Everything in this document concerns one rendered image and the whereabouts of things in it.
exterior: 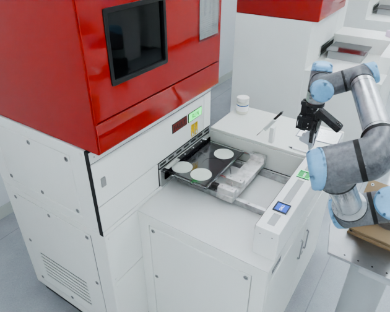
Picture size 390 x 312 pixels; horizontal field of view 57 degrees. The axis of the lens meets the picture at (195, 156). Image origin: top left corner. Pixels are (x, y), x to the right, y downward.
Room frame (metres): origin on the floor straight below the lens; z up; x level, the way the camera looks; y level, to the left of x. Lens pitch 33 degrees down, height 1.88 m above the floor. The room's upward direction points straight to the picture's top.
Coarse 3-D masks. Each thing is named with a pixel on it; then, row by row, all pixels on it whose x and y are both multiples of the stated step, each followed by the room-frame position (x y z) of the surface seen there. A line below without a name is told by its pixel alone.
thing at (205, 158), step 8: (200, 144) 1.66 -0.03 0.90; (208, 144) 1.66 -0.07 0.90; (216, 144) 1.66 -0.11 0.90; (192, 152) 1.58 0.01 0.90; (200, 152) 1.58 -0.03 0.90; (208, 152) 1.58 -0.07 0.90; (240, 152) 1.58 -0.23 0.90; (184, 160) 1.50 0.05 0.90; (192, 160) 1.50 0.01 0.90; (200, 160) 1.50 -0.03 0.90; (208, 160) 1.50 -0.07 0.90; (216, 160) 1.50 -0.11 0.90; (224, 160) 1.50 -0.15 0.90; (208, 168) 1.43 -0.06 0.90; (216, 168) 1.43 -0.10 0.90; (184, 176) 1.36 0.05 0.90
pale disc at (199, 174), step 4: (200, 168) 1.43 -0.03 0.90; (204, 168) 1.43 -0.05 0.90; (192, 172) 1.40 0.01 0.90; (196, 172) 1.40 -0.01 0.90; (200, 172) 1.40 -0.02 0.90; (204, 172) 1.40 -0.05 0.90; (208, 172) 1.40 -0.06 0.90; (192, 176) 1.36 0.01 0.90; (196, 176) 1.36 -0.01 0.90; (200, 176) 1.36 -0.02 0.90; (204, 176) 1.36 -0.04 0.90; (208, 176) 1.36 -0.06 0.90; (200, 180) 1.34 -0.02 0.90
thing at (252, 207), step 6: (180, 180) 1.42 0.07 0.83; (192, 186) 1.39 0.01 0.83; (204, 192) 1.35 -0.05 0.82; (210, 192) 1.33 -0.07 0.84; (216, 192) 1.31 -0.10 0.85; (240, 204) 1.24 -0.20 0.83; (246, 204) 1.23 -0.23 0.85; (252, 204) 1.23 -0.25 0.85; (252, 210) 1.21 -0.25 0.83; (258, 210) 1.20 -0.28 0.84; (264, 210) 1.18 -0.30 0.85
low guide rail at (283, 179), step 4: (236, 160) 1.58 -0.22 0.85; (236, 164) 1.56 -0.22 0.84; (240, 164) 1.55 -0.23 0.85; (260, 172) 1.49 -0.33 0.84; (264, 172) 1.47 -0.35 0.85; (268, 172) 1.47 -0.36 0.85; (264, 176) 1.47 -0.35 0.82; (268, 176) 1.46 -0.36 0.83; (272, 176) 1.45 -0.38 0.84; (276, 176) 1.44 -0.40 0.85; (280, 176) 1.43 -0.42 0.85; (284, 176) 1.43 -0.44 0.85; (276, 180) 1.44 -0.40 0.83; (280, 180) 1.43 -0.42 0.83; (284, 180) 1.42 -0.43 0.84
